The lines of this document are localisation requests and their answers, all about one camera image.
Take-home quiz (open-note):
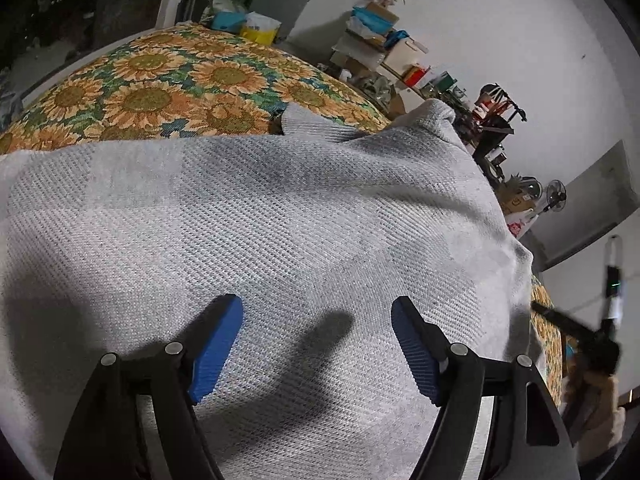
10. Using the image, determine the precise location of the white red plastic bag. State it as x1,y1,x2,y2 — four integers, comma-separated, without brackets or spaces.
505,209,539,241

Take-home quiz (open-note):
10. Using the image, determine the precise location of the red box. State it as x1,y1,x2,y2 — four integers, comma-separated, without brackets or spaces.
402,65,431,87

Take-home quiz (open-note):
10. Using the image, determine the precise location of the small cardboard box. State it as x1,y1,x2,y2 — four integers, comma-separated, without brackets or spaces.
367,2,401,24

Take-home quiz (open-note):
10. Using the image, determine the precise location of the red white tote bag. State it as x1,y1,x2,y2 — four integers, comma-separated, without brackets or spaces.
472,85,506,121

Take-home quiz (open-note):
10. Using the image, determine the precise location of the green box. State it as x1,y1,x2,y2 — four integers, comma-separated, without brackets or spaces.
427,72,459,99

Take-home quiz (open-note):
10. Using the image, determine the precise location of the teal bag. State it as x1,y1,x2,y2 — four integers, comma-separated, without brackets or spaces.
210,0,249,31

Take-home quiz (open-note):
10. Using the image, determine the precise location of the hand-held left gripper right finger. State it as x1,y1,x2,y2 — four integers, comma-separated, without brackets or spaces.
391,296,581,480

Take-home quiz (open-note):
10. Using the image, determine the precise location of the yellow plastic bin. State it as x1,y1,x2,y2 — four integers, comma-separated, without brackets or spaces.
240,12,282,45

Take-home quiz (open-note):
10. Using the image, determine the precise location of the sunflower print blanket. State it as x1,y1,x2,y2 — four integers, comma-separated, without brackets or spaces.
0,24,567,401

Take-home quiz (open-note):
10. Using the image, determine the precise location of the blue plastic bag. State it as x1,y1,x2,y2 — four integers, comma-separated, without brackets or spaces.
352,6,396,31

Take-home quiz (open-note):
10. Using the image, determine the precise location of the black standing fan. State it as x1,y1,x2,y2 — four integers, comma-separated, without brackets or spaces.
545,179,569,214

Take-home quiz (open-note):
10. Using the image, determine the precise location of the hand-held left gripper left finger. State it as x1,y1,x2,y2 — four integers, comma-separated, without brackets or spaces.
52,294,244,480

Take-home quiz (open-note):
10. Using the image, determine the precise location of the printed cardboard box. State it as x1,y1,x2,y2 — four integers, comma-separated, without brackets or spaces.
500,187,534,216

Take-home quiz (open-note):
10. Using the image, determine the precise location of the cluttered table with items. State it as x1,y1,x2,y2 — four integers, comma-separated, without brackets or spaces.
465,85,529,176

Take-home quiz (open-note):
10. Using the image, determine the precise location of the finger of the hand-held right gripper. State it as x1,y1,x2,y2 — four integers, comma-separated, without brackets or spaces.
531,301,601,342

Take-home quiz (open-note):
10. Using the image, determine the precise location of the grey knit sweater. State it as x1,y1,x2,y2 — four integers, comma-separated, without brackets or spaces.
0,99,535,480

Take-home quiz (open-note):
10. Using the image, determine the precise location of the white storage container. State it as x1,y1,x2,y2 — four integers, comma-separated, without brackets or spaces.
381,35,429,74

